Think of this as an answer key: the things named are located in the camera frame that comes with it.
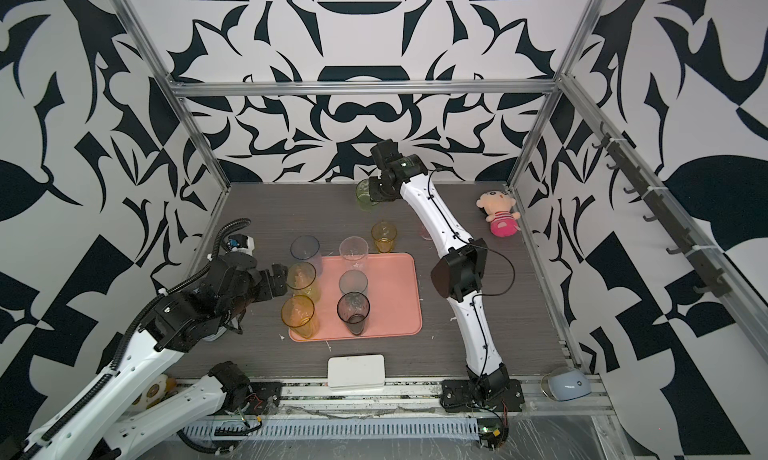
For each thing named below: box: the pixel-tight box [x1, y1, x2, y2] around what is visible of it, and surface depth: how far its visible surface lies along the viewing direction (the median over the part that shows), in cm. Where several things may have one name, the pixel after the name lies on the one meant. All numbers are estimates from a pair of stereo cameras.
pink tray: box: [288, 253, 423, 343], surface depth 92 cm
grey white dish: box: [541, 367, 592, 402], surface depth 72 cm
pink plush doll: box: [476, 190, 521, 238], surface depth 107 cm
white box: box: [327, 354, 386, 390], surface depth 76 cm
